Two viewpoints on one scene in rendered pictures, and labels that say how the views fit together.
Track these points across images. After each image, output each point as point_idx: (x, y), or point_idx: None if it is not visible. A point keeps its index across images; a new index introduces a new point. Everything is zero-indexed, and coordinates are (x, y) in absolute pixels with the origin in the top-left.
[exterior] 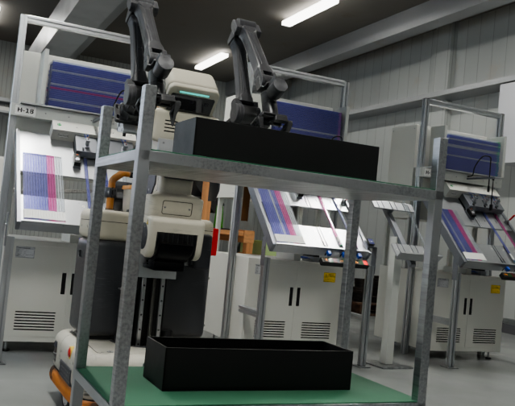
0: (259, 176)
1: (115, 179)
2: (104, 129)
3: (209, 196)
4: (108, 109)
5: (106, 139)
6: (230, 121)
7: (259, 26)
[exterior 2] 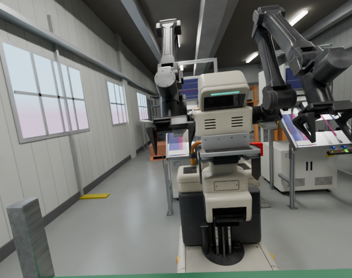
0: None
1: (193, 147)
2: (20, 246)
3: (252, 172)
4: (15, 213)
5: (30, 262)
6: (264, 108)
7: (282, 7)
